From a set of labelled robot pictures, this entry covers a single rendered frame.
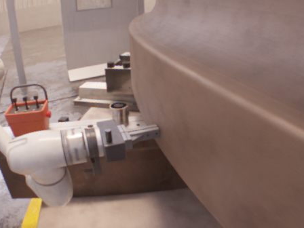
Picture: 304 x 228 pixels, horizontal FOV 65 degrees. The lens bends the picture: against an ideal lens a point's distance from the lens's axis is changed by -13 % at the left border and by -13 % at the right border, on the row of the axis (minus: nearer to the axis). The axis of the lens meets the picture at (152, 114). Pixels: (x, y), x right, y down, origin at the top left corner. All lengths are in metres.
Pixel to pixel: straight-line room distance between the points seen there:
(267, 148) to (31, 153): 0.50
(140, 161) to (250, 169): 0.92
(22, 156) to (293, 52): 0.60
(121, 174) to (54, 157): 0.71
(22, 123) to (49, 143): 0.62
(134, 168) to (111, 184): 0.15
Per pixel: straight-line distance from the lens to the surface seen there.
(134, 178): 1.34
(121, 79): 2.16
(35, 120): 1.23
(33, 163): 0.65
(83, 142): 0.64
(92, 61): 4.38
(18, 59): 4.29
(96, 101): 2.38
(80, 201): 1.41
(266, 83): 0.43
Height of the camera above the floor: 1.26
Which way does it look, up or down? 26 degrees down
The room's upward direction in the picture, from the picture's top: 2 degrees counter-clockwise
